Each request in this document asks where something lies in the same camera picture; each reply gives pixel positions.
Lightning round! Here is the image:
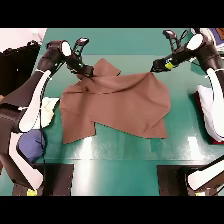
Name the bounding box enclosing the blue garment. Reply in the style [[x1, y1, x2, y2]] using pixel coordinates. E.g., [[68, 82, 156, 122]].
[[16, 129, 47, 165]]

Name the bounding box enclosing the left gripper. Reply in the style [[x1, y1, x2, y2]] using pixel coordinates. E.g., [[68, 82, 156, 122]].
[[67, 54, 96, 79]]

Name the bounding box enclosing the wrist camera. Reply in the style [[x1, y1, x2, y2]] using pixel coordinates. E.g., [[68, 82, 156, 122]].
[[162, 28, 190, 52], [73, 36, 91, 58]]

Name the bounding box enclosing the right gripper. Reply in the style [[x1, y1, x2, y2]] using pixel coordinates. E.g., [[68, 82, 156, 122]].
[[150, 54, 181, 74]]

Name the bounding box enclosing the black garment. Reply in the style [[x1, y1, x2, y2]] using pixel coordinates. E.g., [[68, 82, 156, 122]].
[[0, 40, 43, 98]]

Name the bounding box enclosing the white garment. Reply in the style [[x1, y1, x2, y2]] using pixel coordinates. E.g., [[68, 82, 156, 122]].
[[196, 84, 224, 143], [39, 96, 61, 130]]

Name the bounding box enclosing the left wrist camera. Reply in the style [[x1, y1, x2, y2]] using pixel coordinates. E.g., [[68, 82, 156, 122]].
[[73, 36, 91, 58]]

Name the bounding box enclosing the heap of clothes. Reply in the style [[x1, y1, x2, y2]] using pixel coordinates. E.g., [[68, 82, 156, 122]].
[[201, 27, 224, 52]]

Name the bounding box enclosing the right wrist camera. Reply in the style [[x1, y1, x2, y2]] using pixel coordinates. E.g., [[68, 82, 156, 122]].
[[162, 28, 190, 52]]

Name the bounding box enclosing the brown T-shirt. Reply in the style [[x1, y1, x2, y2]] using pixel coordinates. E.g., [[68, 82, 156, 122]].
[[58, 57, 173, 145]]

